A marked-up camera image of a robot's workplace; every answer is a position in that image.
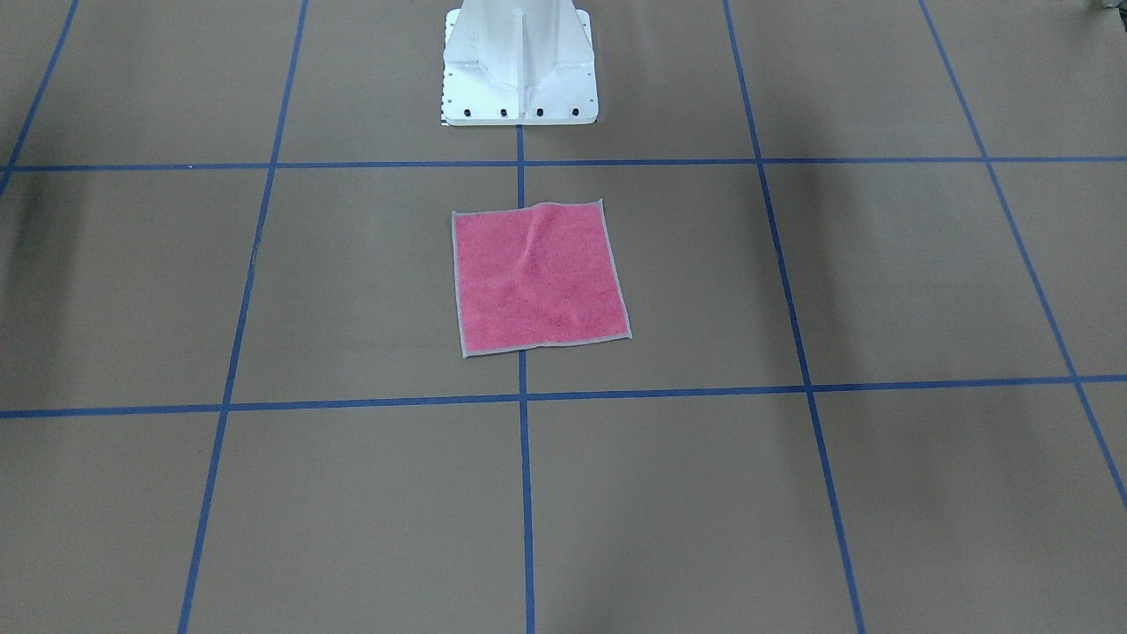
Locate pink towel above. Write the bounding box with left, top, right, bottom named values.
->
left=450, top=199, right=633, bottom=358

